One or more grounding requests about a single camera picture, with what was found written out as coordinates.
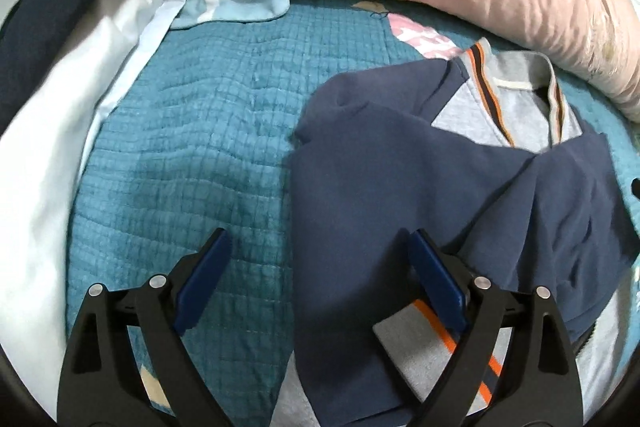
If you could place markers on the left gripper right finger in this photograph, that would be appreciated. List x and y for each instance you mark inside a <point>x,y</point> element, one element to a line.
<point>513,364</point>

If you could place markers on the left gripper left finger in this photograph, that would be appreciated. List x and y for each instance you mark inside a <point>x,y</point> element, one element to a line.
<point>125,362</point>

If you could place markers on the navy grey polo shirt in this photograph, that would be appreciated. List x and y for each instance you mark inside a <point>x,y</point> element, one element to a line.
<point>484,154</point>

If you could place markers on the white sheet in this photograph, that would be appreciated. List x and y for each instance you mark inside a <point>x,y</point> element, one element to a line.
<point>41,156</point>

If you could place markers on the teal quilted bedspread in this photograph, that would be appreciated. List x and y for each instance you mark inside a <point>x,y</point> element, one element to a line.
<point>203,140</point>

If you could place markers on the light blue cloth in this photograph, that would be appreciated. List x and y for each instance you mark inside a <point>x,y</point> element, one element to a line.
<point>197,12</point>

